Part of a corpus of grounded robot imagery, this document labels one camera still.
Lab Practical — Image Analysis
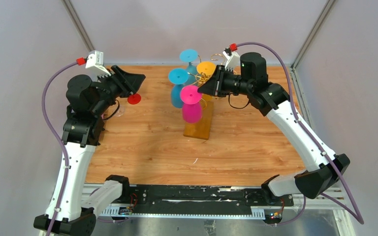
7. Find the front blue wine glass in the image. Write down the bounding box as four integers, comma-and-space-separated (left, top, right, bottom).
168, 68, 189, 109

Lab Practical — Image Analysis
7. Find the purple cable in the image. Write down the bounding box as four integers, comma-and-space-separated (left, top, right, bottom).
229, 42, 365, 225
41, 57, 89, 236

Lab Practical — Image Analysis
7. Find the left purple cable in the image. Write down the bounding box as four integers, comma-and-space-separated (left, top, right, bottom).
41, 57, 89, 236

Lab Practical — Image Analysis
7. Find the blue wine glass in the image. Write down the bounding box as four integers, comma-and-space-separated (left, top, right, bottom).
179, 49, 198, 86
168, 68, 189, 109

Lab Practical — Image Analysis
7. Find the wooden rack base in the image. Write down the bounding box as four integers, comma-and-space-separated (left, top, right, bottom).
183, 101, 214, 140

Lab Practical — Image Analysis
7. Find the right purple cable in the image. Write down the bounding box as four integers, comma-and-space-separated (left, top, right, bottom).
229, 42, 365, 225

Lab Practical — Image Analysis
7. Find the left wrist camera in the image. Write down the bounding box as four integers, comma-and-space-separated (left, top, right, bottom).
85, 50, 112, 77

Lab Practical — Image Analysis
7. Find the rear blue wine glass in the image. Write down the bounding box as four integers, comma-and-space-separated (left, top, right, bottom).
179, 49, 198, 86

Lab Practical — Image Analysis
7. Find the clear wine glass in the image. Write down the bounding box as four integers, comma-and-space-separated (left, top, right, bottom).
114, 106, 126, 117

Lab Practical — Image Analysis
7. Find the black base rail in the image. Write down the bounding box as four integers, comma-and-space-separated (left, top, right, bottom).
101, 184, 294, 220

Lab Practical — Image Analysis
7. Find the yellow wine glass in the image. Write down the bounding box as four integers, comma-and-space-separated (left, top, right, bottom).
196, 61, 216, 87

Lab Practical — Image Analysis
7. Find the gold wire glass rack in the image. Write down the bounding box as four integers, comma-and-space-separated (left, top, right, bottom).
187, 54, 226, 110

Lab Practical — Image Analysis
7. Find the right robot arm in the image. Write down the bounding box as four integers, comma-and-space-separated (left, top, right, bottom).
198, 52, 350, 205

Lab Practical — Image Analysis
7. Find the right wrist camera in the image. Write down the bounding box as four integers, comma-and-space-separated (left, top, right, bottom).
223, 43, 240, 71

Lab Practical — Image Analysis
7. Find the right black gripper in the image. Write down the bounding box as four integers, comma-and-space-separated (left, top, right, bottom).
197, 65, 252, 98

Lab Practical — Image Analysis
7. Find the pink wine glass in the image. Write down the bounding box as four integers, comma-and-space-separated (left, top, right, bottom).
180, 85, 202, 123

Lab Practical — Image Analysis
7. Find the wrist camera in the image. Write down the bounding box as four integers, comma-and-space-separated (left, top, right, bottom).
223, 43, 240, 71
85, 50, 112, 77

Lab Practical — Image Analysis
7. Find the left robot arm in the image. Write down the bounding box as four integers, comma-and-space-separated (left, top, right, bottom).
33, 65, 146, 236

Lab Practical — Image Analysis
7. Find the red wine glass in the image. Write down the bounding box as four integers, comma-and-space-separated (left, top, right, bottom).
127, 93, 142, 105

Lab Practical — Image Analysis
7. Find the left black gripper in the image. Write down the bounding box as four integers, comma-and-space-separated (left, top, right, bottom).
91, 65, 145, 116

